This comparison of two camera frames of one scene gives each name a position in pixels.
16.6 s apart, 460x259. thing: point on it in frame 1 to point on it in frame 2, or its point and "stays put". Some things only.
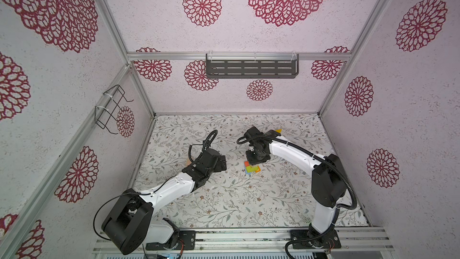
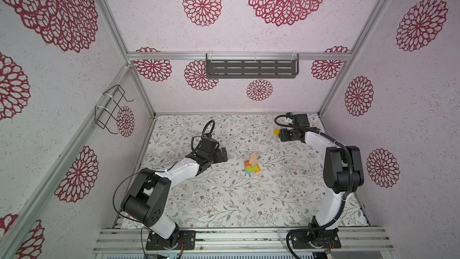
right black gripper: [251, 160] to [283, 135]
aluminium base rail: [267, 240] stays put
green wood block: [251, 169] stays put
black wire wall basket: [102, 114] stays put
